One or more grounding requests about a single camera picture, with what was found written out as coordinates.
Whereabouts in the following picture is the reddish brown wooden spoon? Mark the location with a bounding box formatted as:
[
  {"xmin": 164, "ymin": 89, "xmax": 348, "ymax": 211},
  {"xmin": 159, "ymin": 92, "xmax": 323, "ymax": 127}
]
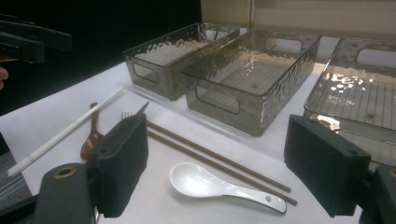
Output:
[{"xmin": 79, "ymin": 102, "xmax": 106, "ymax": 162}]

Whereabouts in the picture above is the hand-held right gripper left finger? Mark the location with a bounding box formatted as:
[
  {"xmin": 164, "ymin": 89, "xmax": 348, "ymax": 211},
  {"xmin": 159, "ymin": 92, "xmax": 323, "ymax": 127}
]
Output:
[{"xmin": 87, "ymin": 113, "xmax": 149, "ymax": 218}]

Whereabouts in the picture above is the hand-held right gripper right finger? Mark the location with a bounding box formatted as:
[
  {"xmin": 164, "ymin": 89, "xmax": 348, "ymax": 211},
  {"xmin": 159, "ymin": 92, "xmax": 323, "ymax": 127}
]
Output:
[{"xmin": 283, "ymin": 114, "xmax": 372, "ymax": 218}]

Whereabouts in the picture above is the white chopstick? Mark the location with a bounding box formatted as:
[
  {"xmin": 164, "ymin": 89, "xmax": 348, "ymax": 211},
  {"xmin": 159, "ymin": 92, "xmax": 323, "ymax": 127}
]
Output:
[
  {"xmin": 7, "ymin": 88, "xmax": 125, "ymax": 178},
  {"xmin": 7, "ymin": 87, "xmax": 125, "ymax": 178}
]

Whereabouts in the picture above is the white ceramic spoon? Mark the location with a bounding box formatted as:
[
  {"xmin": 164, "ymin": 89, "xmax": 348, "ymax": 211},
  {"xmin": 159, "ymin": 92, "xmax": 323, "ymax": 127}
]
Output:
[{"xmin": 169, "ymin": 161, "xmax": 288, "ymax": 216}]

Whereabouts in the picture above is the silver table knife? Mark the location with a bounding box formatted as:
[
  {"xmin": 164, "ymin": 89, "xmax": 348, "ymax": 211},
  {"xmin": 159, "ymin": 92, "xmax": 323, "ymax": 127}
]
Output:
[{"xmin": 134, "ymin": 101, "xmax": 150, "ymax": 119}]

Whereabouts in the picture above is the brown chopstick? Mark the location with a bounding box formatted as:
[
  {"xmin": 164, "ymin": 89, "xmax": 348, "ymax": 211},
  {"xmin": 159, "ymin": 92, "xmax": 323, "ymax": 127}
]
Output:
[
  {"xmin": 146, "ymin": 130, "xmax": 299, "ymax": 207},
  {"xmin": 145, "ymin": 120, "xmax": 292, "ymax": 193}
]

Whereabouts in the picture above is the smoky clear plastic bin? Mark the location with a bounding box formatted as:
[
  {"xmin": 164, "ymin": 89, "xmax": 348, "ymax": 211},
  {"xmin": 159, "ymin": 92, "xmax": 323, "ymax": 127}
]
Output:
[
  {"xmin": 122, "ymin": 21, "xmax": 241, "ymax": 102},
  {"xmin": 304, "ymin": 37, "xmax": 396, "ymax": 166},
  {"xmin": 180, "ymin": 28, "xmax": 322, "ymax": 137}
]

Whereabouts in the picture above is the aluminium floor rail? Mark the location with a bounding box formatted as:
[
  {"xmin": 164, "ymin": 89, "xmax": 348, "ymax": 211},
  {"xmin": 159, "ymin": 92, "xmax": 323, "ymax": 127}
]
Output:
[{"xmin": 0, "ymin": 175, "xmax": 32, "ymax": 203}]

